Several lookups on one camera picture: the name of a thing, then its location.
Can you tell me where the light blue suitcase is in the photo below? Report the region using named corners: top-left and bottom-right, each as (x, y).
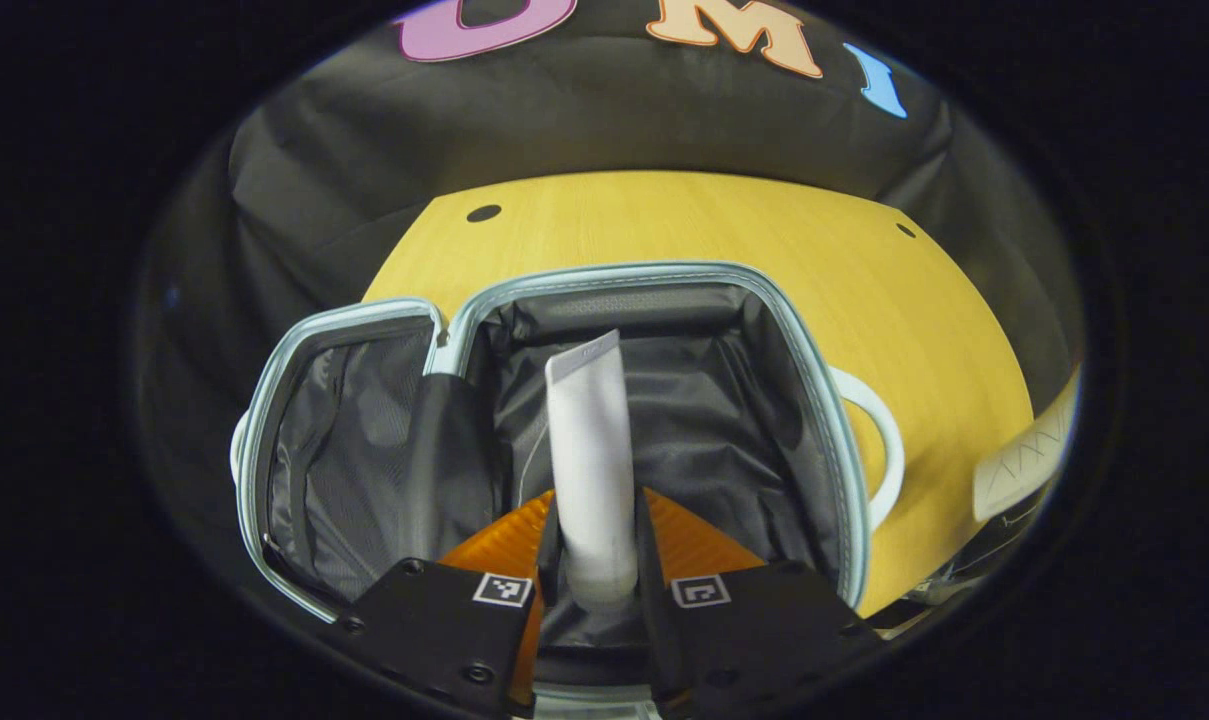
top-left (229, 260), bottom-right (907, 720)

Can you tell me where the white patterned object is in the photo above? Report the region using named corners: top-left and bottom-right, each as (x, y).
top-left (972, 368), bottom-right (1082, 523)

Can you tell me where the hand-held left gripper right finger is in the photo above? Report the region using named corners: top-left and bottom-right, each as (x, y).
top-left (636, 487), bottom-right (880, 720)

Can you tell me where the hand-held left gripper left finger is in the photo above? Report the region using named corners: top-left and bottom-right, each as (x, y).
top-left (324, 488), bottom-right (565, 720)

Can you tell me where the white squeeze tube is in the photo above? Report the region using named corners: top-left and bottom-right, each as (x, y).
top-left (544, 330), bottom-right (640, 613)

